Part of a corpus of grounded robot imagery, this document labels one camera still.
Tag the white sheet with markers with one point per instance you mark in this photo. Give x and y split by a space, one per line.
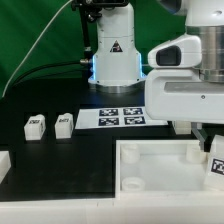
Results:
115 118

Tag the white front obstacle bar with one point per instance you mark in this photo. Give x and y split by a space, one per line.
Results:
109 212

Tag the black camera stand pole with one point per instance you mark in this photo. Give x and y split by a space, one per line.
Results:
86 12

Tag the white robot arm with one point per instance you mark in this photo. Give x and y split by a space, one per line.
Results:
117 64

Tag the white square table top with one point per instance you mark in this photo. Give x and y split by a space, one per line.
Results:
167 169

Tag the white obstacle block left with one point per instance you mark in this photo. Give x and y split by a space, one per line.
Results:
5 164

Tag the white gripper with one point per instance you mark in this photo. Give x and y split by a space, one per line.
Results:
179 95

